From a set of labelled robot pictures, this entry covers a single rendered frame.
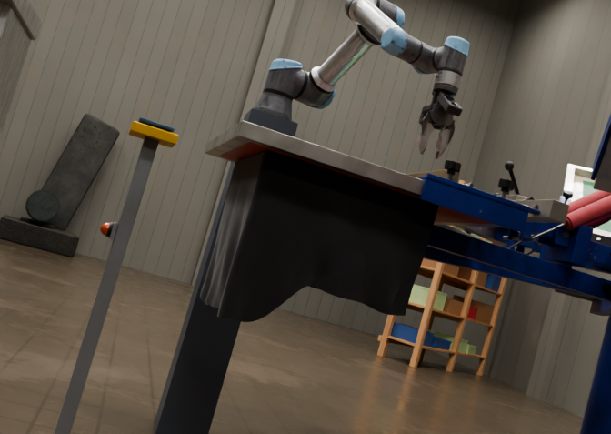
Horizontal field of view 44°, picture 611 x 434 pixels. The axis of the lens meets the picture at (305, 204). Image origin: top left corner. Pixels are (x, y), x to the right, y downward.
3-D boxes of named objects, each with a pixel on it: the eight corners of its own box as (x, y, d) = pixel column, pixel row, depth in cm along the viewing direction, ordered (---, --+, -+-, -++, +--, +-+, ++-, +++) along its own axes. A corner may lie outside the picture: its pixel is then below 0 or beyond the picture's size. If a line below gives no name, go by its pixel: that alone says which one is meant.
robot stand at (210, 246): (154, 420, 285) (245, 115, 294) (201, 431, 288) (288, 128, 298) (155, 434, 267) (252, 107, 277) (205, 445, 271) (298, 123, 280)
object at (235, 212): (216, 318, 185) (265, 149, 189) (194, 297, 229) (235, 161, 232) (228, 322, 186) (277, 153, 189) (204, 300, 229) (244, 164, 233)
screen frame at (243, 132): (237, 136, 180) (242, 120, 180) (205, 153, 236) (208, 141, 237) (524, 228, 200) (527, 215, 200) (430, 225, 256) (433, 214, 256)
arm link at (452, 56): (457, 46, 235) (476, 43, 228) (448, 80, 234) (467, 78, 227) (438, 36, 231) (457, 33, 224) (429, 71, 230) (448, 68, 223)
